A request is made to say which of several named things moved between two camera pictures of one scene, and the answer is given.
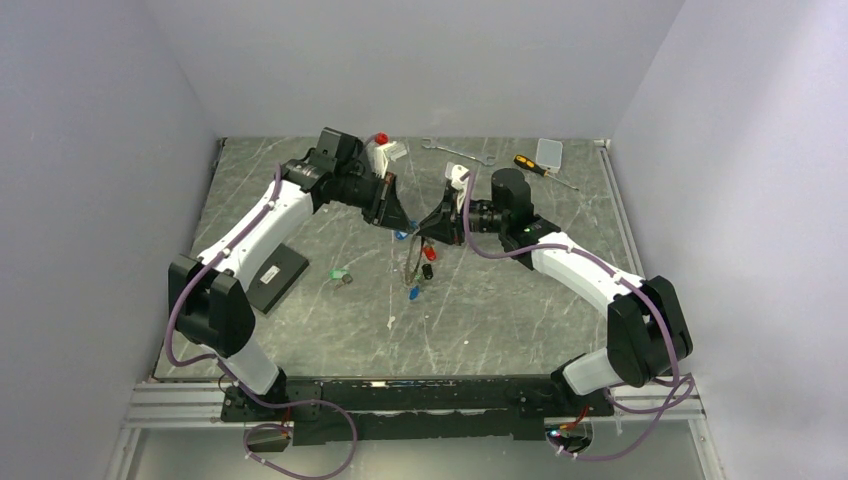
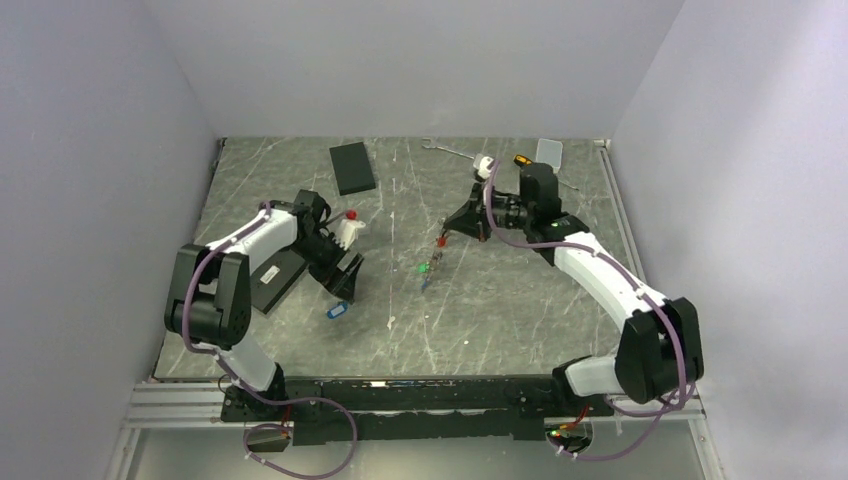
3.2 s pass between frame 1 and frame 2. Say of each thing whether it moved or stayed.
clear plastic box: stayed
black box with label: stayed
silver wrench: stayed
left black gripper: moved
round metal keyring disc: moved
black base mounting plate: stayed
